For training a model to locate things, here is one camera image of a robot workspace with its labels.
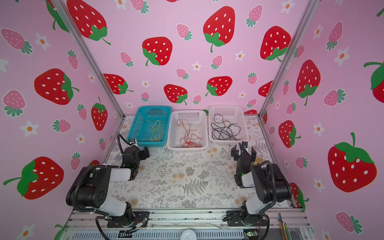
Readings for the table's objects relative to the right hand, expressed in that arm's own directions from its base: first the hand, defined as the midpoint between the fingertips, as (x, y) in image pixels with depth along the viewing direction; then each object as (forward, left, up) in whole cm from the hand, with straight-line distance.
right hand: (245, 146), depth 90 cm
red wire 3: (+3, +36, -7) cm, 37 cm away
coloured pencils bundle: (-40, -17, -10) cm, 44 cm away
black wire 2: (+16, +13, -8) cm, 22 cm away
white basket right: (+36, +5, -6) cm, 37 cm away
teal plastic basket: (+17, +70, -8) cm, 72 cm away
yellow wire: (+12, +63, -7) cm, 64 cm away
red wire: (+7, +40, -7) cm, 41 cm away
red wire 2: (+23, +48, -6) cm, 53 cm away
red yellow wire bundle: (+13, +63, -7) cm, 64 cm away
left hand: (-7, +67, -2) cm, 68 cm away
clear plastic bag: (-12, +82, -8) cm, 83 cm away
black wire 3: (+19, +8, -9) cm, 23 cm away
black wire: (+30, +17, -8) cm, 36 cm away
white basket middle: (+26, +33, -6) cm, 42 cm away
